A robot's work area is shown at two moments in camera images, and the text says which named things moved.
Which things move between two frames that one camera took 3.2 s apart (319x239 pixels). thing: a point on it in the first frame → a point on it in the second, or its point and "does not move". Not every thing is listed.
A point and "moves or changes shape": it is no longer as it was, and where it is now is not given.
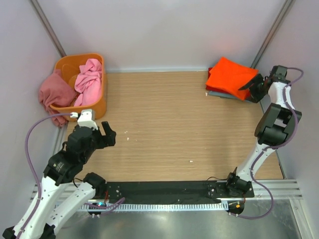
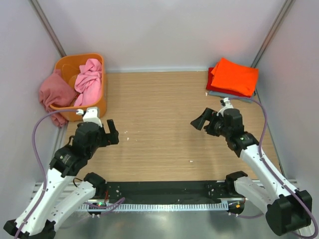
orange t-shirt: [229, 76] moves or changes shape
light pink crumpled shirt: [88, 82] does not move
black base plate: [161, 191] does not move
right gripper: [254, 96] → [209, 114]
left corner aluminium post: [48, 28] does not move
